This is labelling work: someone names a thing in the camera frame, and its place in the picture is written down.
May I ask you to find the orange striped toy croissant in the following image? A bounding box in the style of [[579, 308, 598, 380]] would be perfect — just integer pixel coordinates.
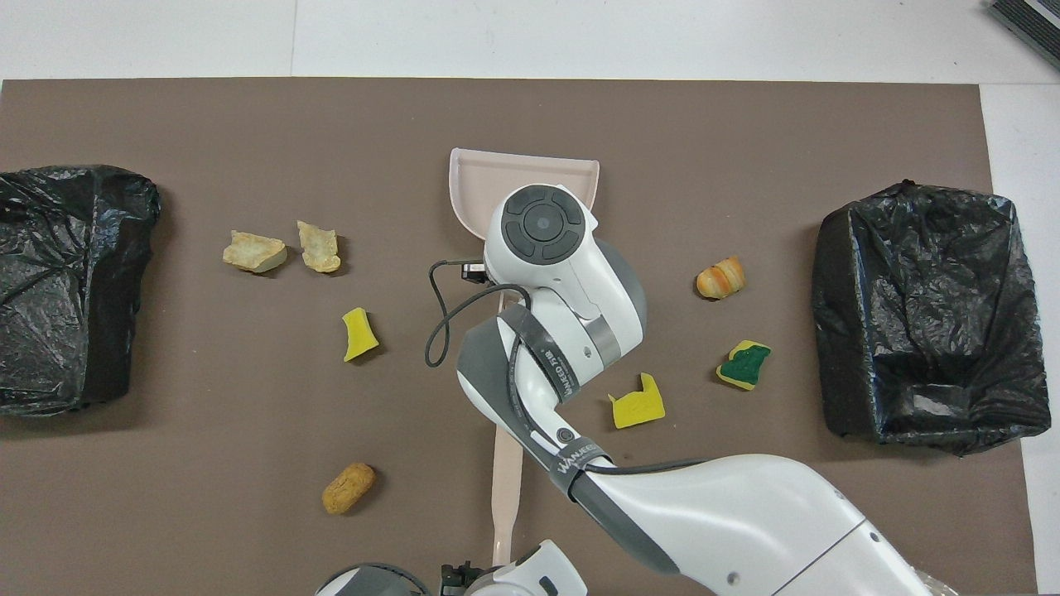
[[696, 255, 747, 300]]

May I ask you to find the beige plastic dustpan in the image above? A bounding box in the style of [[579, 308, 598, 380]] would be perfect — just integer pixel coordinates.
[[448, 147, 600, 314]]

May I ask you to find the brown oval bread roll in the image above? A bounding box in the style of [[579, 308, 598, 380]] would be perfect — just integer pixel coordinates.
[[321, 462, 377, 516]]

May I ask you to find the notched yellow sponge piece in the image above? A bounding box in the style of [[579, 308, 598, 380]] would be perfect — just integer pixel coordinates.
[[607, 372, 667, 430]]

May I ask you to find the brown table mat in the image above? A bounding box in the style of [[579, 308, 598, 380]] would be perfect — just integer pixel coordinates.
[[0, 78, 1038, 596]]

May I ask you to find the small yellow sponge piece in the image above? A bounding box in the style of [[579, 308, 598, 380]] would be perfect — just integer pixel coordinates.
[[342, 307, 380, 363]]

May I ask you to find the green and yellow sponge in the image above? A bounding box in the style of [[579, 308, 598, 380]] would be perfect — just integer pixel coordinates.
[[716, 339, 773, 392]]

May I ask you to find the pale croissant half piece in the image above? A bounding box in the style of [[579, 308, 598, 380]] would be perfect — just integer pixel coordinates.
[[296, 220, 342, 274], [222, 231, 289, 275]]

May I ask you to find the dark ribbed device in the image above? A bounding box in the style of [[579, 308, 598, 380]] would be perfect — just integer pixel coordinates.
[[988, 0, 1060, 71]]

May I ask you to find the beige hand brush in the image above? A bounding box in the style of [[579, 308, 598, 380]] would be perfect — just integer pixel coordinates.
[[491, 421, 526, 568]]

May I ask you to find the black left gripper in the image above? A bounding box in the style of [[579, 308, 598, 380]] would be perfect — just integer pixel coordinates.
[[439, 561, 485, 596]]

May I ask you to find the bin with black bag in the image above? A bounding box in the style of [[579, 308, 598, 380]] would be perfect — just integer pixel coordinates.
[[0, 164, 161, 417], [812, 180, 1053, 457]]

